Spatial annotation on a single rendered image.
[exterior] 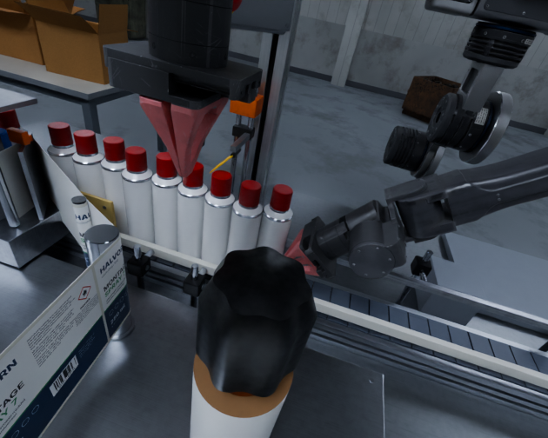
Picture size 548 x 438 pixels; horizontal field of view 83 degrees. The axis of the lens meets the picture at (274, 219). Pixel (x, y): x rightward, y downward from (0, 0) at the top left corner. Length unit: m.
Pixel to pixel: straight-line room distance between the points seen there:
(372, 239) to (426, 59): 7.43
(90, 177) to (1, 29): 1.93
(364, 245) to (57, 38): 1.98
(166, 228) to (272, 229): 0.21
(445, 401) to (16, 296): 0.72
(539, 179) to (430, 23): 7.32
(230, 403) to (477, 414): 0.50
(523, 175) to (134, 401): 0.56
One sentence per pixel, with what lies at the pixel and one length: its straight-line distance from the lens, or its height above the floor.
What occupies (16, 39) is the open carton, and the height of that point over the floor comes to 0.88.
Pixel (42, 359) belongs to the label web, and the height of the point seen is 1.01.
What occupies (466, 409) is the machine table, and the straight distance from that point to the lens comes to 0.70.
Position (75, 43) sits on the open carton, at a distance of 2.11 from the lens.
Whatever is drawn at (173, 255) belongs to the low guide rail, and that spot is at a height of 0.91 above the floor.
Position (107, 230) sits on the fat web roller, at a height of 1.07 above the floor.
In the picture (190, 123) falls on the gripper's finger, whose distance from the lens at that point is 0.25.
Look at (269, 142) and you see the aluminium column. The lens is 0.61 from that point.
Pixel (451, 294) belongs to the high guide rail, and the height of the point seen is 0.96.
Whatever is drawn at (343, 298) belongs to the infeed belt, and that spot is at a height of 0.88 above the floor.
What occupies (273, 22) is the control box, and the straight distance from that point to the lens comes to 0.54.
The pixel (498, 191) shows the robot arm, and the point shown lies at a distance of 0.48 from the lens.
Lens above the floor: 1.33
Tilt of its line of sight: 35 degrees down
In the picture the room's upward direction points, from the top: 12 degrees clockwise
